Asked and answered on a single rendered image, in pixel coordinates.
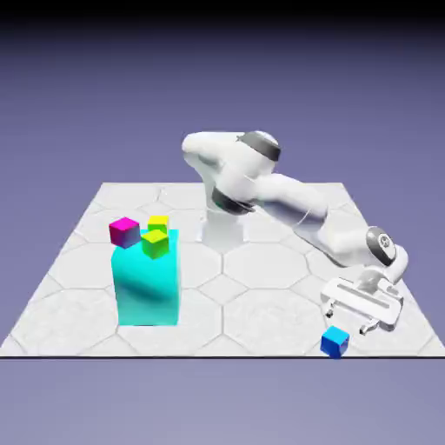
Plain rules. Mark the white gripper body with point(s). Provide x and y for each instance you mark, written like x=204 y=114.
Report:
x=361 y=304

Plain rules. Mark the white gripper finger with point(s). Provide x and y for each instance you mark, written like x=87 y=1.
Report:
x=368 y=326
x=329 y=309

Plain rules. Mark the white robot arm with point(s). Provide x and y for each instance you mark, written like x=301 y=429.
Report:
x=243 y=167

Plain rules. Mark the small blue cube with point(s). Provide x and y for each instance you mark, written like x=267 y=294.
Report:
x=334 y=342

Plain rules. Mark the small yellow cube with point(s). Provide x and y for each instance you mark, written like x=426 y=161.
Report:
x=155 y=244
x=159 y=221

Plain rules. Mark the small magenta cube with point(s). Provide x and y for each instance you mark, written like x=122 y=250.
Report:
x=124 y=232

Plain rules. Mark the large cyan box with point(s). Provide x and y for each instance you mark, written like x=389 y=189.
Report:
x=146 y=288

